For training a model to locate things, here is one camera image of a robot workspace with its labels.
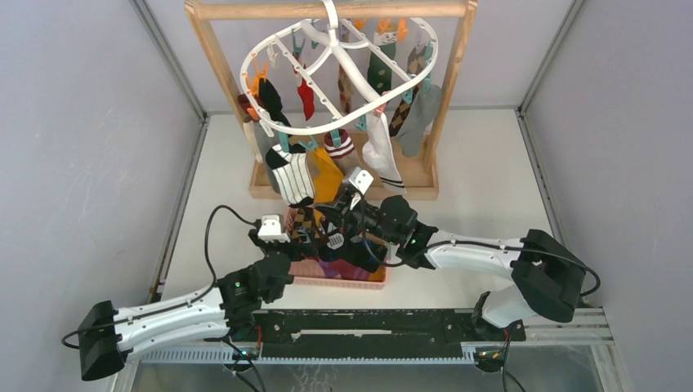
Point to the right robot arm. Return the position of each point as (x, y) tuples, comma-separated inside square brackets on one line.
[(546, 279)]

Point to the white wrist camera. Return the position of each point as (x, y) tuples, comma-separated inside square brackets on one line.
[(272, 229), (356, 185)]

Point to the grey sock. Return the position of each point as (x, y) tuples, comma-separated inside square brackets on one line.
[(422, 113)]

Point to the black ribbed sock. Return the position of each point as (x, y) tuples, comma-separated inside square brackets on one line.
[(350, 256)]

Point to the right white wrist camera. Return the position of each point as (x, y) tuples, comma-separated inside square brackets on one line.
[(356, 185)]

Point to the white green sock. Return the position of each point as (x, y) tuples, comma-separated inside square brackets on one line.
[(379, 74)]

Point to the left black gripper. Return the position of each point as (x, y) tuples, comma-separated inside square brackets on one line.
[(299, 251)]

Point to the wooden hanger rack frame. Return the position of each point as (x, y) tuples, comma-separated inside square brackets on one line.
[(320, 19)]

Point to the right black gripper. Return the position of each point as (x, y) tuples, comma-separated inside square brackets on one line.
[(345, 207)]

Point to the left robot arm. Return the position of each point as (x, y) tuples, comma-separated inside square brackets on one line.
[(108, 337)]

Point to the tan sock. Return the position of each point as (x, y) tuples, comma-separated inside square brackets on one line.
[(343, 153)]

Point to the mustard yellow sock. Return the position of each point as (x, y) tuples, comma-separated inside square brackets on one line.
[(329, 180)]

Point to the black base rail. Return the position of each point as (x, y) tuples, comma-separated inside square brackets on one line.
[(368, 334)]

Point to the red sock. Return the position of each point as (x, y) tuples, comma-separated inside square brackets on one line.
[(307, 97)]

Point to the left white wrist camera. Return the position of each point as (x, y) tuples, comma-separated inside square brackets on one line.
[(272, 229)]

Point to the pink perforated plastic basket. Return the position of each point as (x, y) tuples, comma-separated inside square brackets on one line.
[(311, 272)]

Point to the white brown sock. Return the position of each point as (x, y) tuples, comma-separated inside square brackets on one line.
[(291, 171)]

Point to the white oval clip hanger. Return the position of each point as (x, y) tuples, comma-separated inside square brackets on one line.
[(339, 40)]

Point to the brown argyle sock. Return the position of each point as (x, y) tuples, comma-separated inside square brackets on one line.
[(303, 224)]

